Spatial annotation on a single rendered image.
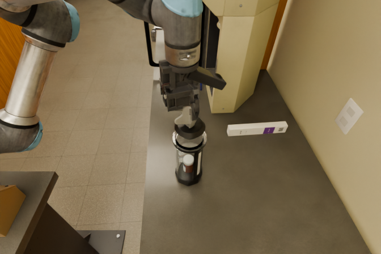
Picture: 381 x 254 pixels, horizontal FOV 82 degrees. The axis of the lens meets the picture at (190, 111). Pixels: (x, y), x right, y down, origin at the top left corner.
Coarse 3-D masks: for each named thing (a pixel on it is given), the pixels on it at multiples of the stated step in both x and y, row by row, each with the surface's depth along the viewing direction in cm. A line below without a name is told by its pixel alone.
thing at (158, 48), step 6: (150, 24) 110; (150, 30) 113; (156, 30) 112; (162, 30) 112; (150, 36) 115; (156, 36) 115; (162, 36) 114; (156, 42) 117; (162, 42) 117; (156, 48) 119; (162, 48) 119; (156, 54) 122; (162, 54) 122; (156, 60) 125
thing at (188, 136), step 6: (198, 120) 65; (180, 126) 63; (186, 126) 63; (198, 126) 63; (204, 126) 64; (180, 132) 62; (186, 132) 62; (192, 132) 62; (198, 132) 62; (186, 138) 64; (192, 138) 64
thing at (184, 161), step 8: (176, 136) 69; (200, 136) 72; (176, 144) 66; (184, 144) 77; (192, 144) 78; (200, 144) 66; (176, 152) 71; (176, 160) 75; (184, 160) 70; (192, 160) 70; (176, 168) 79; (184, 168) 73; (192, 168) 73; (184, 176) 77; (192, 176) 77
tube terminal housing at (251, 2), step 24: (240, 0) 72; (264, 0) 76; (240, 24) 78; (264, 24) 86; (240, 48) 84; (264, 48) 99; (216, 72) 92; (240, 72) 92; (216, 96) 100; (240, 96) 106
